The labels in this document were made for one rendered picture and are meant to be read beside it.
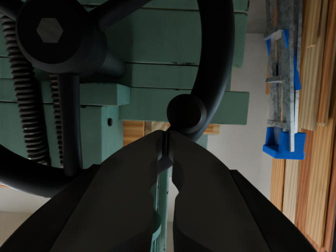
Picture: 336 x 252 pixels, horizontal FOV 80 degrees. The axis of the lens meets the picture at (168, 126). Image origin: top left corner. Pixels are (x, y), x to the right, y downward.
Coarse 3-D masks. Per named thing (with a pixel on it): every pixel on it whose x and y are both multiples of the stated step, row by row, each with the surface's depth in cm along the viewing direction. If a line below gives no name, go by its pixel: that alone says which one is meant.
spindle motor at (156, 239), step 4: (156, 212) 60; (156, 216) 58; (156, 220) 56; (160, 220) 57; (156, 224) 55; (160, 224) 55; (156, 228) 53; (160, 228) 56; (156, 232) 53; (160, 232) 57; (152, 236) 51; (156, 236) 53; (152, 240) 52; (156, 240) 54; (152, 244) 53; (156, 244) 54; (152, 248) 53; (156, 248) 54
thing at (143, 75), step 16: (0, 64) 35; (32, 64) 35; (128, 64) 35; (144, 64) 35; (160, 64) 35; (80, 80) 35; (96, 80) 35; (112, 80) 35; (128, 80) 35; (144, 80) 35; (160, 80) 35; (176, 80) 35; (192, 80) 35
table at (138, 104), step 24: (0, 96) 26; (48, 96) 26; (96, 96) 26; (120, 96) 28; (144, 96) 35; (168, 96) 36; (240, 96) 36; (144, 120) 36; (216, 120) 36; (240, 120) 36
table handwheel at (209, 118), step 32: (0, 0) 16; (32, 0) 15; (64, 0) 15; (128, 0) 16; (224, 0) 16; (32, 32) 15; (64, 32) 15; (96, 32) 16; (224, 32) 16; (64, 64) 15; (96, 64) 18; (224, 64) 17; (64, 96) 17; (64, 128) 18; (0, 160) 18; (64, 160) 18; (160, 160) 18; (32, 192) 18
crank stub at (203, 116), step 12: (180, 96) 12; (192, 96) 12; (168, 108) 12; (180, 108) 12; (192, 108) 12; (204, 108) 12; (168, 120) 12; (180, 120) 12; (192, 120) 12; (204, 120) 12
